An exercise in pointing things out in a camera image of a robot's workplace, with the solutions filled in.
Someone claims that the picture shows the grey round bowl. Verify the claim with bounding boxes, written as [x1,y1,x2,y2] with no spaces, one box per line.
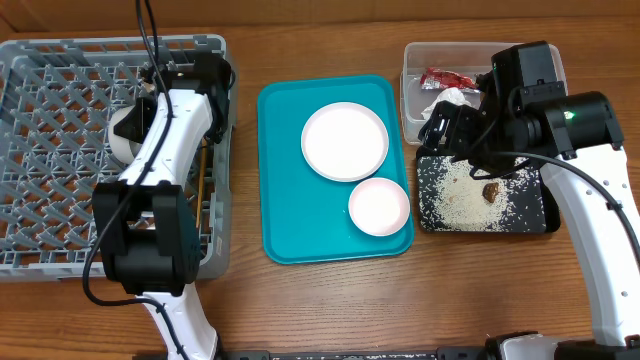
[107,106,141,165]

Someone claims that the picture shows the white tissue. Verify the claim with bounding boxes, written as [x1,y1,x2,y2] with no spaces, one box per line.
[421,88,471,120]

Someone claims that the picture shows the red candy wrapper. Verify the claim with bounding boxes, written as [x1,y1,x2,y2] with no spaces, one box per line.
[420,67,477,92]

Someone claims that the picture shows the white rice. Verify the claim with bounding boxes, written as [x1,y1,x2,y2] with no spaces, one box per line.
[417,155,546,232]

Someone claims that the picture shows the brown food piece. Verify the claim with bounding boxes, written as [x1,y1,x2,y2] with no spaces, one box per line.
[482,182,499,203]

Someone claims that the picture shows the pink bowl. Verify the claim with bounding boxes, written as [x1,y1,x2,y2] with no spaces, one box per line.
[348,177,410,237]

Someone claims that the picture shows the white round plate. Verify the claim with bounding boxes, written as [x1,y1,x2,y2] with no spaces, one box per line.
[301,102,390,182]

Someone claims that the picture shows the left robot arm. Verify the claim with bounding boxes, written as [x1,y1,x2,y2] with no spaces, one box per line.
[82,53,234,359]

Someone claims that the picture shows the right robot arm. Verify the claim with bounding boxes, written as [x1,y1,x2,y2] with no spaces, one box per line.
[418,41,639,349]

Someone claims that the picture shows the black waste tray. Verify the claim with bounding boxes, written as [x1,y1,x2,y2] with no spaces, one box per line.
[415,147,561,235]

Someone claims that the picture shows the clear plastic bin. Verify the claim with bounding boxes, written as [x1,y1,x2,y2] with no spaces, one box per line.
[399,41,569,146]

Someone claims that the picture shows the grey plastic dish rack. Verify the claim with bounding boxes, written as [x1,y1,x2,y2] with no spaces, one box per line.
[0,33,239,282]

